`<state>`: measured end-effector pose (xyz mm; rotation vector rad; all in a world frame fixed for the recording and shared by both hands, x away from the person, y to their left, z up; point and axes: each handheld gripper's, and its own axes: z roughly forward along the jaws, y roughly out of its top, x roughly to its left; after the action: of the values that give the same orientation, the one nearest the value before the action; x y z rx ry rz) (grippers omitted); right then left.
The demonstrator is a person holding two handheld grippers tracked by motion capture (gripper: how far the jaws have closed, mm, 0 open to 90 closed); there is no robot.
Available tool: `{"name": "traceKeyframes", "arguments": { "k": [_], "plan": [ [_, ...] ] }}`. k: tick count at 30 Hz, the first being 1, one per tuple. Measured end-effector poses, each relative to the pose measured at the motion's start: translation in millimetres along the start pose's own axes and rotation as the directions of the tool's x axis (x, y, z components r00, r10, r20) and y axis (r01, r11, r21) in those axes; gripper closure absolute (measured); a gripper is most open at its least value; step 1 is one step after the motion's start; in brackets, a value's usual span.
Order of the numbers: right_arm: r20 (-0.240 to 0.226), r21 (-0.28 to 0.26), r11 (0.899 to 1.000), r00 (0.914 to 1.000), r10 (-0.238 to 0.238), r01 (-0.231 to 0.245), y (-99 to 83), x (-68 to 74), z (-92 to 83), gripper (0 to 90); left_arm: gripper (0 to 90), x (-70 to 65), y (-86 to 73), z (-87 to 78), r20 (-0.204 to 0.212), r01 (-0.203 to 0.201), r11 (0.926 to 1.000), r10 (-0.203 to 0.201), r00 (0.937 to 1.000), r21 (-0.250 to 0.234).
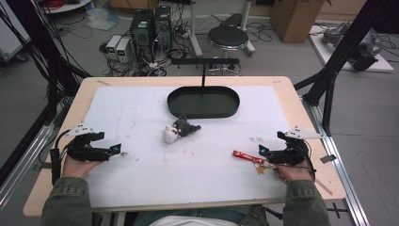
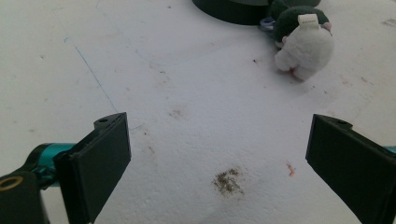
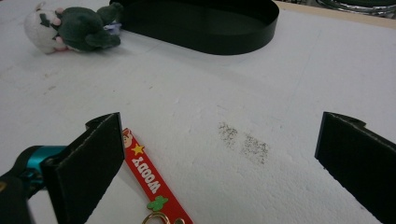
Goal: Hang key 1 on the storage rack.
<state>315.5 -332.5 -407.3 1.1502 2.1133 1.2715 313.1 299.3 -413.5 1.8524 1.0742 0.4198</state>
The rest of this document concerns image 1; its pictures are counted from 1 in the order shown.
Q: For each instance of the large black computer tower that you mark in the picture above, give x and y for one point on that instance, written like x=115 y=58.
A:
x=141 y=29

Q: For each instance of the person's right hand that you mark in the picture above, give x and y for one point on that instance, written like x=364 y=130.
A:
x=296 y=172

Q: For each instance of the white board with equipment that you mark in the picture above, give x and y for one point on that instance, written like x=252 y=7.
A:
x=381 y=64

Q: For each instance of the white desk leg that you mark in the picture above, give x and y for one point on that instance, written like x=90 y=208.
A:
x=195 y=31

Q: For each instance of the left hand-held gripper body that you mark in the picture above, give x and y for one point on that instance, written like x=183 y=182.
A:
x=83 y=150

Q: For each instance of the white table mat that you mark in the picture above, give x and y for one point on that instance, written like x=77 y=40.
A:
x=188 y=175

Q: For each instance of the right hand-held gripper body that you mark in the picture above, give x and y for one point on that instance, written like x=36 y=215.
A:
x=291 y=155

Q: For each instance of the black round stool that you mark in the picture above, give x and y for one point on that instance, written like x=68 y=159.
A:
x=228 y=37

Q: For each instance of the aluminium rail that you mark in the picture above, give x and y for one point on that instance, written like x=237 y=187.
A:
x=22 y=160
x=342 y=169

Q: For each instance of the slim black computer tower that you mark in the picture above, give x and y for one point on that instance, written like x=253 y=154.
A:
x=162 y=25

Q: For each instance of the white round table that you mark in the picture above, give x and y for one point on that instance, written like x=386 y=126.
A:
x=67 y=6

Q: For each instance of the person's left hand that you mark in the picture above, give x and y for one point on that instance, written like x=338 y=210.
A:
x=75 y=169

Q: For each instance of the black oval tray hook stand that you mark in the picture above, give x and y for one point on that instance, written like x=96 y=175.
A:
x=204 y=103

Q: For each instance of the cardboard box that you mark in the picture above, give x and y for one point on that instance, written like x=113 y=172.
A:
x=295 y=19

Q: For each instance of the white power supply unit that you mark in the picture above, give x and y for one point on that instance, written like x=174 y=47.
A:
x=123 y=50
x=113 y=45

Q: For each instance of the black tape piece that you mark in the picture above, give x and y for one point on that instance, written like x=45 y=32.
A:
x=327 y=158

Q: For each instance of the clear plastic bag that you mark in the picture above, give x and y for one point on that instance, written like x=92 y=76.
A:
x=102 y=19

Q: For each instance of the black metal frame post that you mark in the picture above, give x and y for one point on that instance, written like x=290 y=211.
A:
x=342 y=53
x=40 y=37

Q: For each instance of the black and white plush toy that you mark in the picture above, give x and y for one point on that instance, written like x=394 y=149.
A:
x=180 y=128

